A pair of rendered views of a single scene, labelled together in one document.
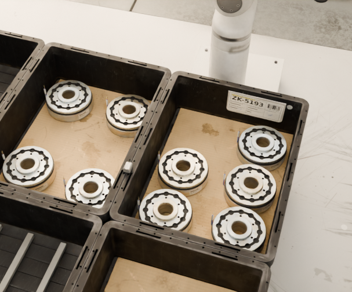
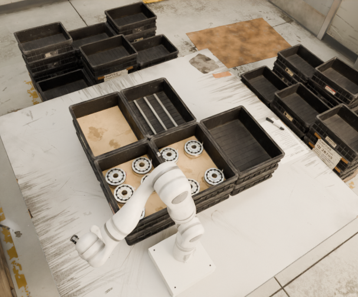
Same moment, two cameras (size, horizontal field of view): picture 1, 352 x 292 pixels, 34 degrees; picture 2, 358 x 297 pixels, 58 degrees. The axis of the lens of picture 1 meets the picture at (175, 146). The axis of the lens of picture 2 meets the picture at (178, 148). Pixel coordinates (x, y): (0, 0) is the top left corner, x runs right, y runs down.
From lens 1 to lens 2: 1.51 m
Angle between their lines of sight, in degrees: 68
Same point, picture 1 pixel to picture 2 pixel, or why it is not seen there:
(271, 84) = (164, 269)
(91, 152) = (186, 170)
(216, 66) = not seen: hidden behind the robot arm
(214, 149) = (150, 203)
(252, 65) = (182, 274)
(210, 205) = (132, 182)
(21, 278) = (160, 128)
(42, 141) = (203, 161)
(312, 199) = not seen: hidden behind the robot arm
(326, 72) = not seen: outside the picture
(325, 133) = (127, 279)
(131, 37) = (255, 257)
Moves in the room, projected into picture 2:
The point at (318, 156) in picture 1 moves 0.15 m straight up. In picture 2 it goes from (121, 263) to (119, 252)
